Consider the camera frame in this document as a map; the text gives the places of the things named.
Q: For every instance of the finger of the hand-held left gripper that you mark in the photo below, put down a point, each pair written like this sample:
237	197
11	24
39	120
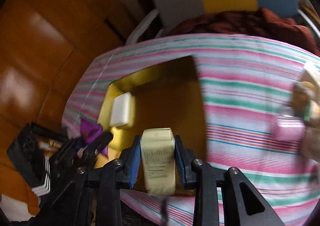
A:
98	146
66	156

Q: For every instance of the dark red cloth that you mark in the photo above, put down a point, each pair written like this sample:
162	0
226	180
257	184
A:
250	22

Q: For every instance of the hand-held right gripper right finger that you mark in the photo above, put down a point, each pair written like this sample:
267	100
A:
180	166

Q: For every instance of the striped tablecloth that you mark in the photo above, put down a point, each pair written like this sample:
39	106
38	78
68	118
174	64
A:
237	91

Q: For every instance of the purple snack packet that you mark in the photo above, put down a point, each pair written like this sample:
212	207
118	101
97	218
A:
90	132

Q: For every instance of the cream bun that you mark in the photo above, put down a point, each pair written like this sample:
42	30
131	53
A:
312	143

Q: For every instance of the pale yellow snack packet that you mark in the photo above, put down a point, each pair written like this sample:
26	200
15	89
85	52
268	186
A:
157	146

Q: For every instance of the pink snack packet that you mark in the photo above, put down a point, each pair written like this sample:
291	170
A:
290	127

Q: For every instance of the wooden wardrobe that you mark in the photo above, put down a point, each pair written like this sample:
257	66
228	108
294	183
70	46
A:
37	41

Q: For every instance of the white rectangular block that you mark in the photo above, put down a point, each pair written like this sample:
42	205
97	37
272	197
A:
121	112

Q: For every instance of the gold tin box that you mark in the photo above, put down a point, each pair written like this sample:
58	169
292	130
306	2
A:
162	106

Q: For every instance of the yellow wrapped pastry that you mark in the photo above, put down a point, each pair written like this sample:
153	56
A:
302	96

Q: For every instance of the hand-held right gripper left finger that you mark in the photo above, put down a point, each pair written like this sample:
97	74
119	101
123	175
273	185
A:
131	166

